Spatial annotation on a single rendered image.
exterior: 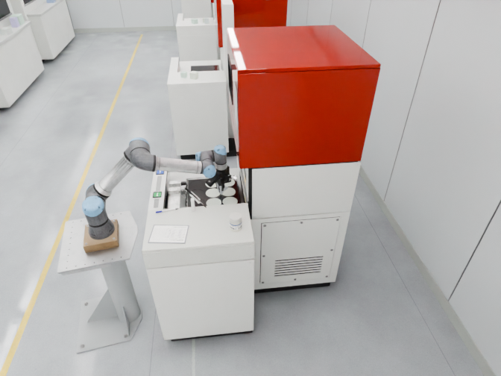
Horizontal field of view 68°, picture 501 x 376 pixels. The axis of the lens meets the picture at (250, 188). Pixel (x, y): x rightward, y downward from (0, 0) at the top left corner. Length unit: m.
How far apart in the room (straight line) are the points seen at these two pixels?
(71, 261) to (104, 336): 0.80
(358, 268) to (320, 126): 1.59
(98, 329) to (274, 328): 1.28
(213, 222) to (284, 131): 0.68
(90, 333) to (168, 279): 0.97
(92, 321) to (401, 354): 2.23
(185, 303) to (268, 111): 1.29
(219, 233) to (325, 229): 0.83
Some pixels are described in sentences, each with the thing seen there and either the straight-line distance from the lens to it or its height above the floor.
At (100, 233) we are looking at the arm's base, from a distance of 2.39.
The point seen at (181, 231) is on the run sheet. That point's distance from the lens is 2.19.
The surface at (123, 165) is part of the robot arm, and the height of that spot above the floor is 1.26.
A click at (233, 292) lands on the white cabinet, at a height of 0.53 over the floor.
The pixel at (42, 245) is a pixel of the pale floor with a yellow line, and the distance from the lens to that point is 3.92.
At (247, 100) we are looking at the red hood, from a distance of 1.99.
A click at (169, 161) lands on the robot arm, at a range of 2.15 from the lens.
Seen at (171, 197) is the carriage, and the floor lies 0.88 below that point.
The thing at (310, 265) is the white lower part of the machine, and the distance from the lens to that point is 2.90.
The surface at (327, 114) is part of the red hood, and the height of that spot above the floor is 1.55.
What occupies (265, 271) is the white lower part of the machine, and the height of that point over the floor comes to 0.29.
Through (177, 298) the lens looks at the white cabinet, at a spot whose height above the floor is 0.53.
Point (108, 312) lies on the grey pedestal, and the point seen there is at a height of 0.07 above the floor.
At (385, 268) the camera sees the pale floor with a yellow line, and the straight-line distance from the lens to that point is 3.44.
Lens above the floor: 2.46
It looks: 37 degrees down
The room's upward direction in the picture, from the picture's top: straight up
